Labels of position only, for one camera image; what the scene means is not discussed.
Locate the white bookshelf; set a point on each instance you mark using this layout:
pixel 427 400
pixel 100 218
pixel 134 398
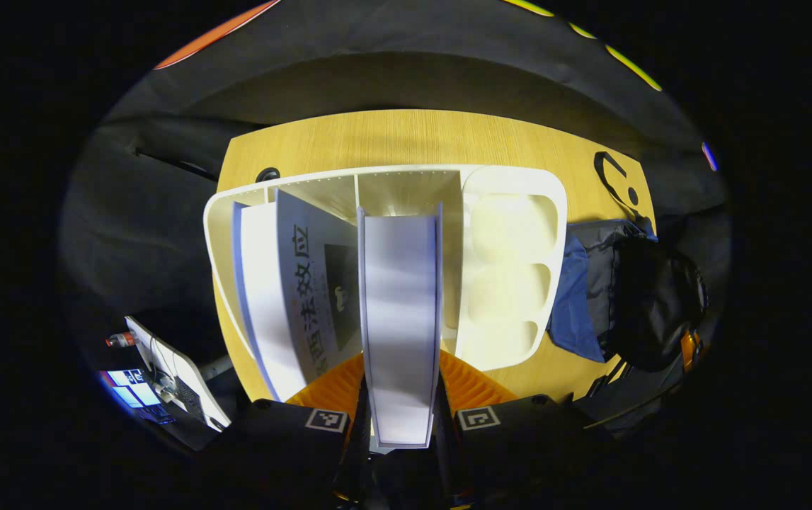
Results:
pixel 512 283

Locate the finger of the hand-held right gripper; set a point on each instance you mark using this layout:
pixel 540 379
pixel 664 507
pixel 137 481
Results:
pixel 690 350

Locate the book with plain white cover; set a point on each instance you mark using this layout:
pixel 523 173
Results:
pixel 402 319

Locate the red capped bottle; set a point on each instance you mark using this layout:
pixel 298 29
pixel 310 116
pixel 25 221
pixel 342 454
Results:
pixel 121 340

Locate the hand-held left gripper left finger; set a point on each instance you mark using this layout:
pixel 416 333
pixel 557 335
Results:
pixel 278 439

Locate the blue schoolbag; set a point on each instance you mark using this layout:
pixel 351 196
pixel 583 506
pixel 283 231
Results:
pixel 653 297

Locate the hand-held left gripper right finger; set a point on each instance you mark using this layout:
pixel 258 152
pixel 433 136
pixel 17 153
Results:
pixel 519 446

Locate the book with illustrated purple cover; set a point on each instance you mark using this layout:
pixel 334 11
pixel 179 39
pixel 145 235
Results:
pixel 306 283

